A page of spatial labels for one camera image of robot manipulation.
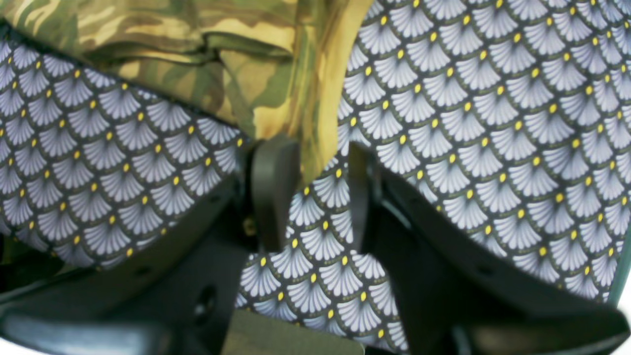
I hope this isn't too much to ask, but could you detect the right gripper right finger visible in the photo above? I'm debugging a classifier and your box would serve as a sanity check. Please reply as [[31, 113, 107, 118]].
[[348, 142, 383, 254]]

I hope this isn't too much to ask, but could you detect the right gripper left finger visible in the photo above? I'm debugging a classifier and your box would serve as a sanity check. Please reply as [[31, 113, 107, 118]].
[[249, 136, 302, 252]]

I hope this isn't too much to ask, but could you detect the camouflage T-shirt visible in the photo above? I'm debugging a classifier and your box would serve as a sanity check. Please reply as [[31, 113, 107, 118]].
[[1, 0, 373, 183]]

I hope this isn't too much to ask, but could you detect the purple fan-pattern tablecloth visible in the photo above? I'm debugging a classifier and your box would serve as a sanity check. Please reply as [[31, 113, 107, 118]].
[[1, 0, 630, 355]]

